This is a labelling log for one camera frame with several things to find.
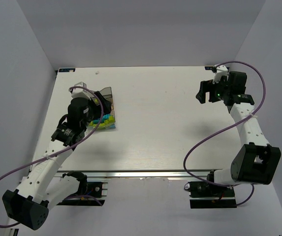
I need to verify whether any green small lego brick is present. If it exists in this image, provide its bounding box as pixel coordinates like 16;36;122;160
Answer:
107;115;116;123

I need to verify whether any teal round printed lego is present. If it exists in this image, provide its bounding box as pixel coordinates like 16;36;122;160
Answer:
92;119;104;124

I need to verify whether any teal lego plate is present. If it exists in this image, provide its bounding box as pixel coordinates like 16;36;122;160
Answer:
103;114;111;119

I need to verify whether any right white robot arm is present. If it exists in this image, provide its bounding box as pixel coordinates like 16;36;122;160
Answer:
196;71;281;185

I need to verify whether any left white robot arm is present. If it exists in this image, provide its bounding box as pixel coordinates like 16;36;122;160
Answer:
2;88;112;230

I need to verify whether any amber plastic bin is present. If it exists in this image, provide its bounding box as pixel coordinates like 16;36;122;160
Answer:
110;98;115;116

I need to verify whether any grey smoked plastic bin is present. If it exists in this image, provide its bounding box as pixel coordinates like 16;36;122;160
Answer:
99;87;113;100

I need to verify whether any clear plastic bin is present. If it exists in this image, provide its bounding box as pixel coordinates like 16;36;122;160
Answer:
89;114;116;130

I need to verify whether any left blue table sticker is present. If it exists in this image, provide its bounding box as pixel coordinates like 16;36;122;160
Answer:
58;68;75;73

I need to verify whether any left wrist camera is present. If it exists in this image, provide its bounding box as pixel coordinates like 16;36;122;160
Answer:
69;82;91;100

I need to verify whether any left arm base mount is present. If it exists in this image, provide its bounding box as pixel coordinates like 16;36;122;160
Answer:
57;171;108;207

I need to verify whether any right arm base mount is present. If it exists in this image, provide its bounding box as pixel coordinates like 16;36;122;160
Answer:
184;181;237;209

